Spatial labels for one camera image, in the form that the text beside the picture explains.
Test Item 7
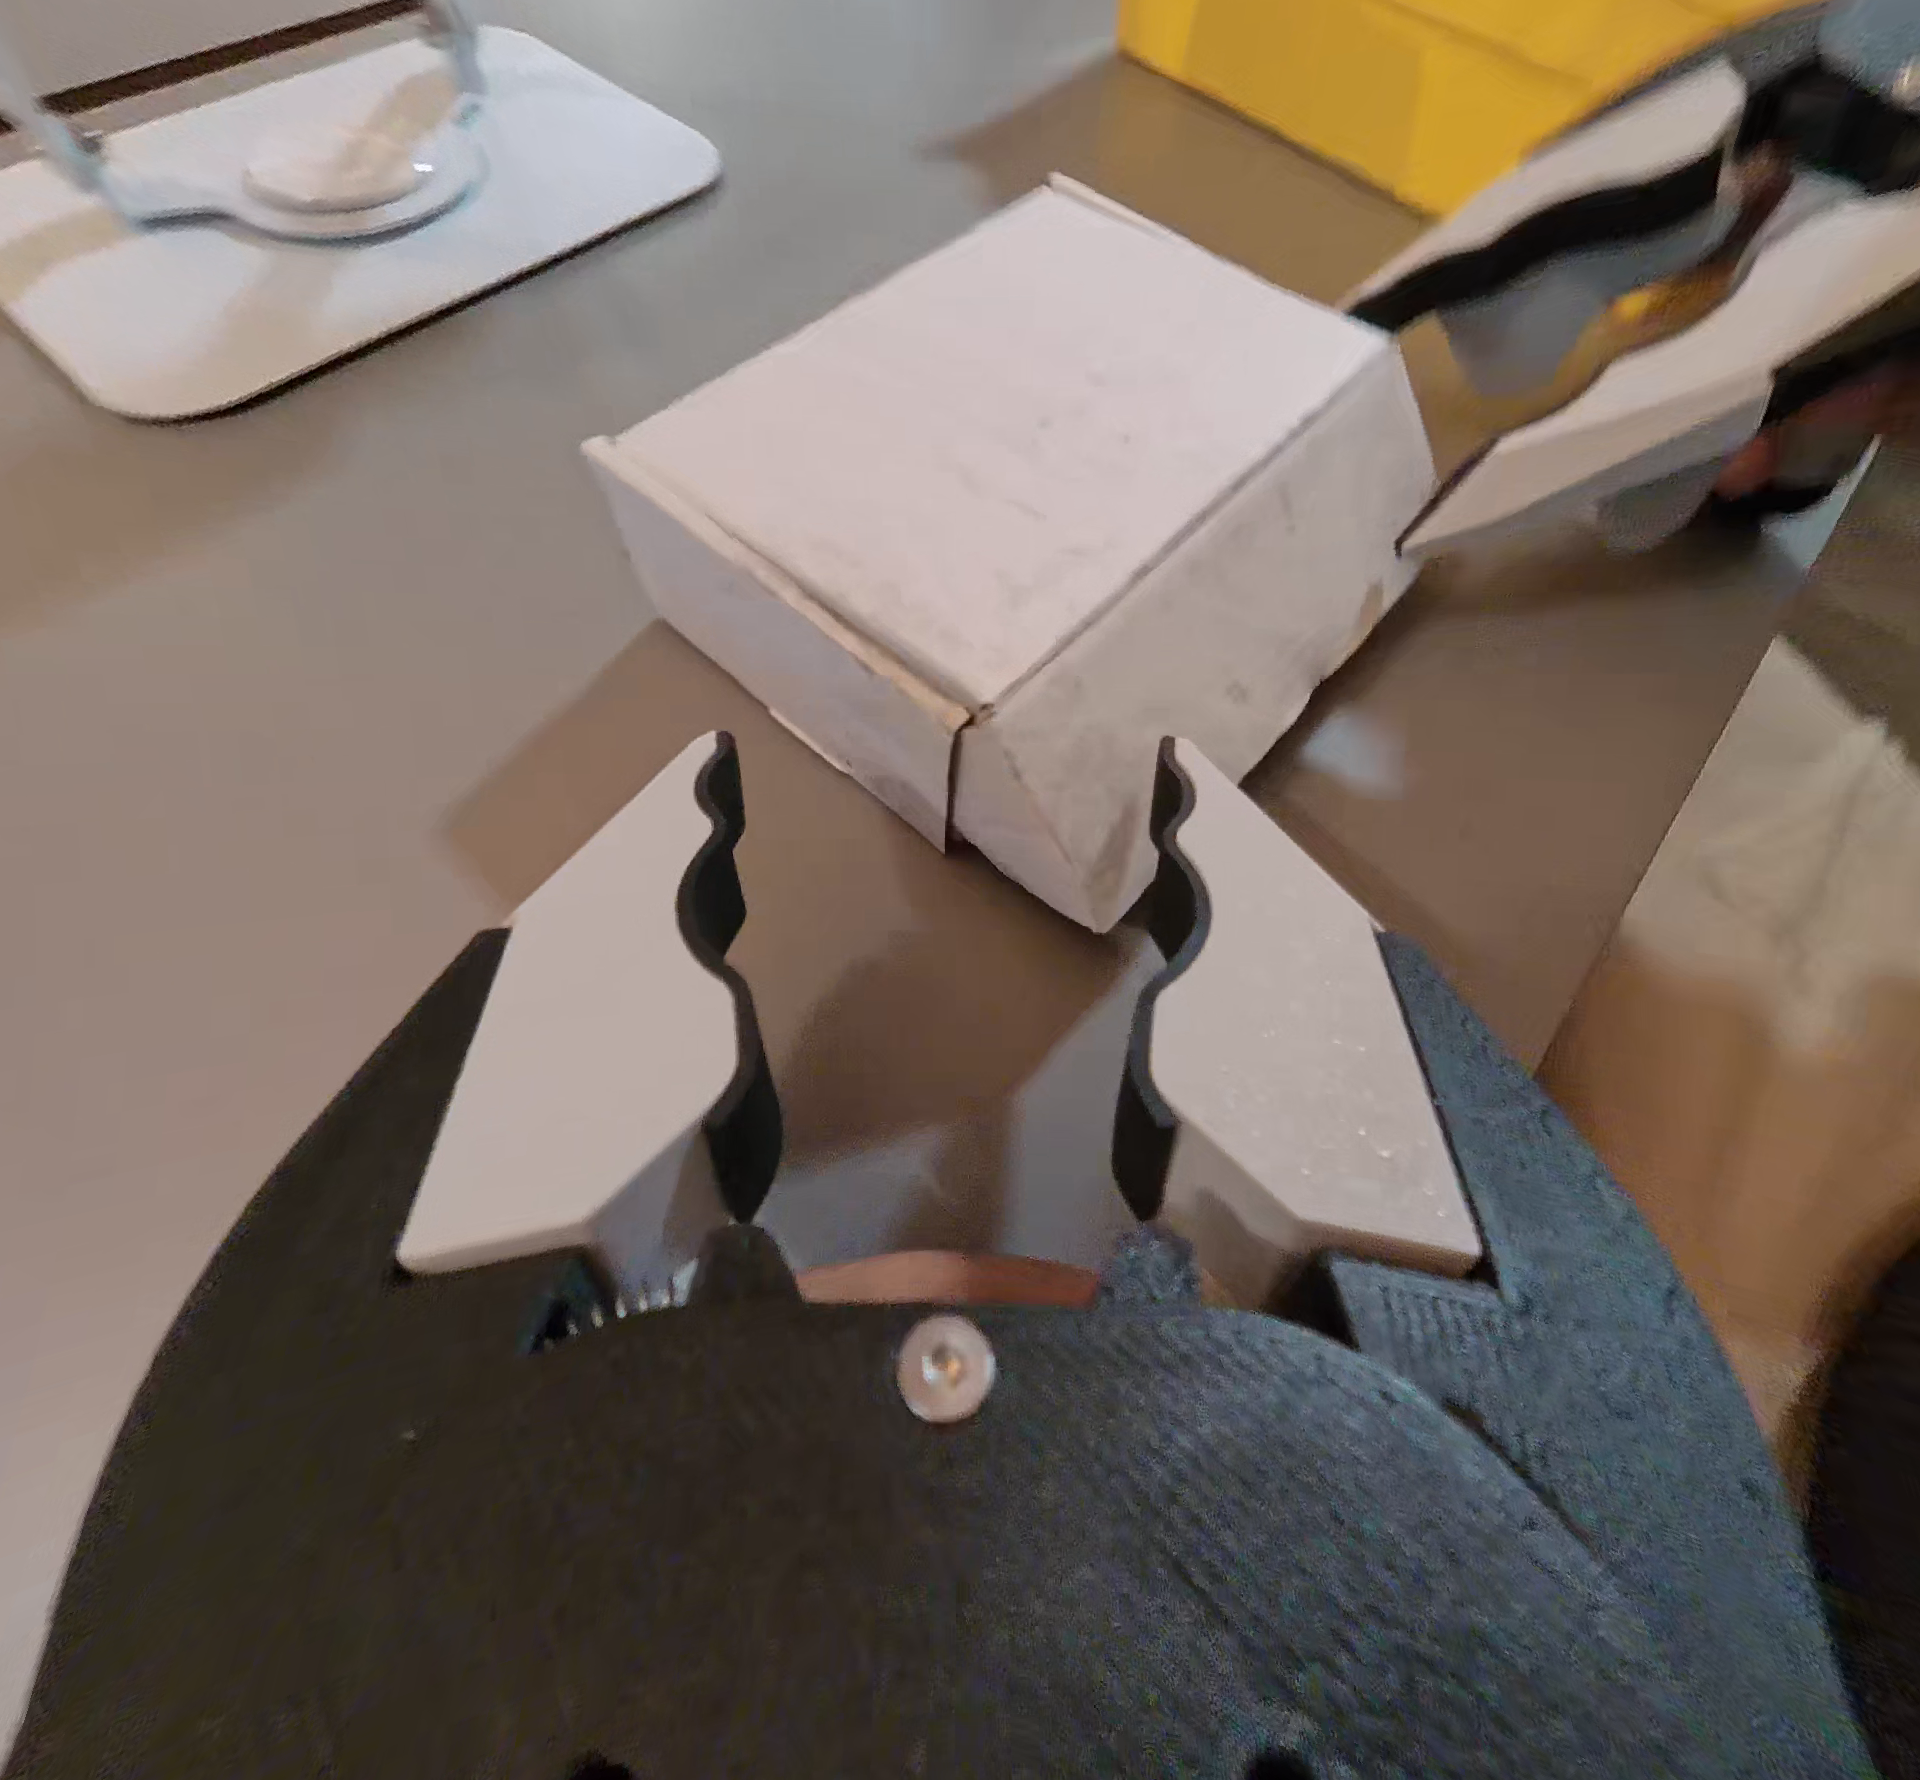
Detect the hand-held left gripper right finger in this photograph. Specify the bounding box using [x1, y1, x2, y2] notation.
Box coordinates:
[1112, 734, 1487, 1284]

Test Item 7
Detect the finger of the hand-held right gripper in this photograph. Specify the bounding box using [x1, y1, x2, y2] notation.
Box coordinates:
[1393, 180, 1920, 557]
[1340, 59, 1757, 333]

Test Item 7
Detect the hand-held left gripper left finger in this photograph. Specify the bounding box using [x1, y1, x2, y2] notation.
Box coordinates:
[395, 734, 787, 1279]

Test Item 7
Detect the yellow plastic bin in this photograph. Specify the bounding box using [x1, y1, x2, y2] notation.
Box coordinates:
[1122, 0, 1920, 215]

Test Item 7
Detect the white cardboard mailer box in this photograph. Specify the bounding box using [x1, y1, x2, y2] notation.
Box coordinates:
[582, 175, 1444, 935]

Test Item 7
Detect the grey desk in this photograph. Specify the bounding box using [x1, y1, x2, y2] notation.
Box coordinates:
[0, 0, 1880, 1511]

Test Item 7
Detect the person's right hand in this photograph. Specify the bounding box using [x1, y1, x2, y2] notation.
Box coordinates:
[1714, 428, 1869, 520]

